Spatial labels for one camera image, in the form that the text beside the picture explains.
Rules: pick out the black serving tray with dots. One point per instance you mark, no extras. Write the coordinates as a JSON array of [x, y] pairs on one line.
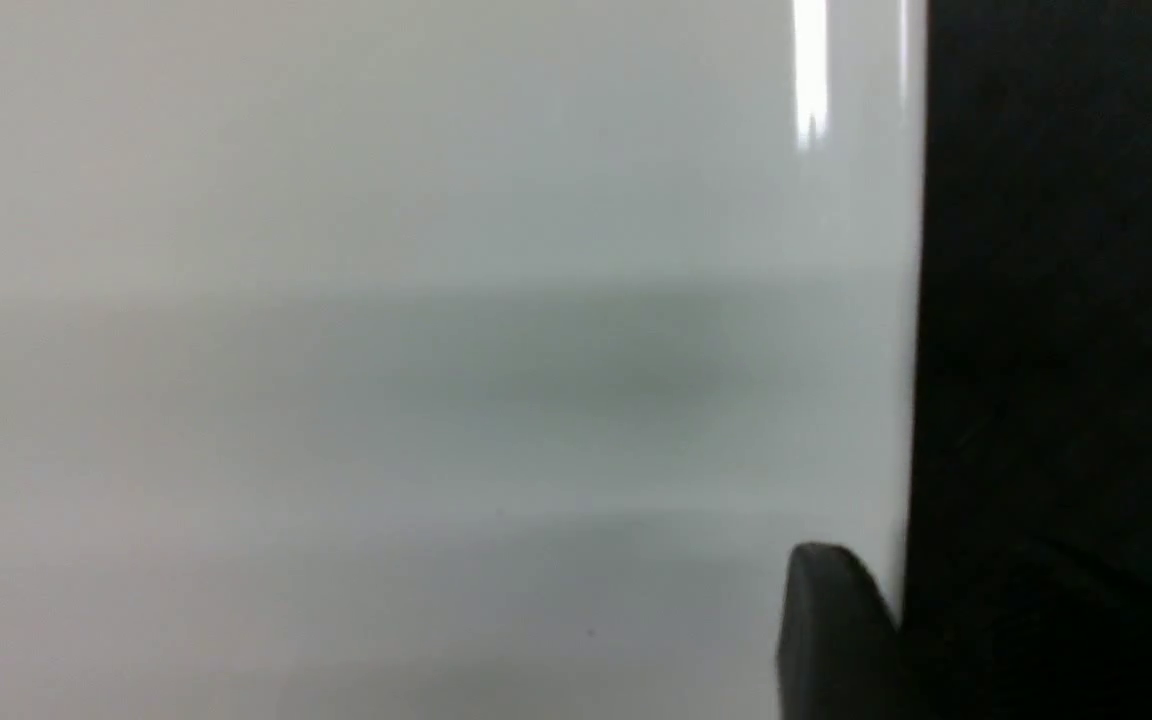
[[1028, 581]]

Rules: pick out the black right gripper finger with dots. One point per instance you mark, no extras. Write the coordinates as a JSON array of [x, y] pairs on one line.
[[838, 655]]

